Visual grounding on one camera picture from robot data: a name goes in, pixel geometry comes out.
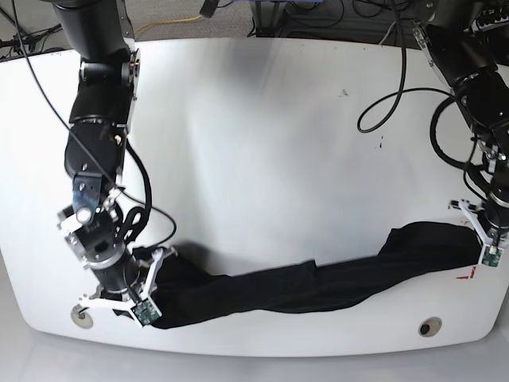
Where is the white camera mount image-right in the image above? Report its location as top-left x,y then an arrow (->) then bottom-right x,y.
449,200 -> 508,267

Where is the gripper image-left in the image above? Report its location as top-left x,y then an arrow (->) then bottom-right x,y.
91,255 -> 140,294

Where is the black cable bundle floor left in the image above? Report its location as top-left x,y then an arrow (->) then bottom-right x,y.
1,7 -> 63,62

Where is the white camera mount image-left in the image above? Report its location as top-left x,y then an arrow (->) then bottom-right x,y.
76,246 -> 177,327

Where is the yellow cable on floor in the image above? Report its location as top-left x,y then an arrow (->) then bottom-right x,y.
133,14 -> 202,39

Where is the red tape rectangle marking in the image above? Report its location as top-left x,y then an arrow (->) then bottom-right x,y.
457,264 -> 477,280

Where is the table cable grommet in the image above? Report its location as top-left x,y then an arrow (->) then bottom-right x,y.
71,305 -> 93,329
418,317 -> 442,337

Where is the black robot arm image-left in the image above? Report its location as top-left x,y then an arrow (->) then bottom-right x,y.
52,1 -> 152,300

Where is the left table cable grommet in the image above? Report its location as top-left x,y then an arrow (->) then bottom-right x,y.
71,305 -> 93,329

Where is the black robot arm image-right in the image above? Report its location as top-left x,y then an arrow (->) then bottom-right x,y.
414,1 -> 508,234

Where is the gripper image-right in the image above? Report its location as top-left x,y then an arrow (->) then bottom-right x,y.
483,190 -> 508,235

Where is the right table cable grommet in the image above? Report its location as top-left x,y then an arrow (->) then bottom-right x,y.
418,317 -> 442,337

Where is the black T-shirt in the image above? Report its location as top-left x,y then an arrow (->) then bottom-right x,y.
152,222 -> 480,329

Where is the white power strip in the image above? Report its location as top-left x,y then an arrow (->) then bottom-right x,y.
474,8 -> 508,31

